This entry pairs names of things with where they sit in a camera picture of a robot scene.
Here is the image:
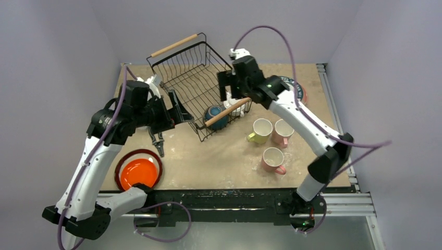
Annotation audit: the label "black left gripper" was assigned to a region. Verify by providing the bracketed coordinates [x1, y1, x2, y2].
[133, 89, 193, 134]

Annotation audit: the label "dark blue beige bowl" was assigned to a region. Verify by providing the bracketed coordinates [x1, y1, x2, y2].
[203, 105, 229, 131]

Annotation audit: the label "white cup with handle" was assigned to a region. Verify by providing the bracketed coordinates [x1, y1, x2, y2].
[223, 98, 245, 117]

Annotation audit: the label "yellow-green mug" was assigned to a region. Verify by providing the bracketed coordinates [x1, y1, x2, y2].
[247, 118, 273, 144]

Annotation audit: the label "light pink mug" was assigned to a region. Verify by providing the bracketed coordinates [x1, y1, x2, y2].
[272, 119, 294, 149]

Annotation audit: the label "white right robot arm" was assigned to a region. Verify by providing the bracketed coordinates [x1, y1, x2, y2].
[217, 54, 354, 212]

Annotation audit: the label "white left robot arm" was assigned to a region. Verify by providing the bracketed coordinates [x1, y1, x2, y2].
[42, 80, 193, 240]

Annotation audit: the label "black pliers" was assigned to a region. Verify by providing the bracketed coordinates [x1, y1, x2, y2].
[147, 127, 165, 158]

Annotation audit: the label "green rimmed white plate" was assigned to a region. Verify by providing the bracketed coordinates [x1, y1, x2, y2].
[279, 76, 300, 102]

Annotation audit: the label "dark red clear plate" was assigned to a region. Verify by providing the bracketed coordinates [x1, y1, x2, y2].
[114, 149, 163, 191]

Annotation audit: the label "orange plate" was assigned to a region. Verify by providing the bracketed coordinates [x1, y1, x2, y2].
[119, 158, 158, 191]

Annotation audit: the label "dusty pink mug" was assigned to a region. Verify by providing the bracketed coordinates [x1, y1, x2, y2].
[261, 147, 287, 175]

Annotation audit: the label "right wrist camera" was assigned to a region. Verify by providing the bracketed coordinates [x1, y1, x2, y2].
[228, 48, 251, 61]

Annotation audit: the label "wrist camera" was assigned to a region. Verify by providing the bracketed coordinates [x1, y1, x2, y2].
[228, 48, 251, 61]
[136, 74, 162, 100]

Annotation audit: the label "black wire dish rack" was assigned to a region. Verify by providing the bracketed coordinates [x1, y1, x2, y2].
[146, 32, 251, 141]

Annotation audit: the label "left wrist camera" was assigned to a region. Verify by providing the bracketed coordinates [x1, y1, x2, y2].
[136, 74, 162, 100]

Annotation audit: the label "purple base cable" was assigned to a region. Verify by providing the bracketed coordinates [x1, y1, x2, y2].
[133, 202, 192, 243]

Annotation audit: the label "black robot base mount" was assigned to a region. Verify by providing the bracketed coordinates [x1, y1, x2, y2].
[133, 188, 327, 230]

